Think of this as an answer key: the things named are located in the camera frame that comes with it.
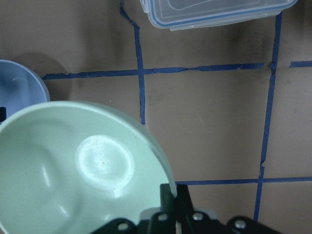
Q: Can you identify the blue bowl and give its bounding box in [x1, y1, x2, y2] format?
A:
[0, 59, 50, 123]

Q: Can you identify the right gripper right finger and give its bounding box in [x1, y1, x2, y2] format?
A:
[176, 184, 279, 234]

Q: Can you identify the green bowl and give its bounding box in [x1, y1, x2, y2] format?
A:
[0, 101, 176, 234]

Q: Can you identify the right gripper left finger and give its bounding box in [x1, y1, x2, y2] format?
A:
[93, 184, 176, 234]

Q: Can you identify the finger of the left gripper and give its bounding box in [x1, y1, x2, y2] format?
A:
[0, 107, 6, 122]

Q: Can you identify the clear plastic food container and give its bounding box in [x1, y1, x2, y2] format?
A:
[140, 0, 297, 31]

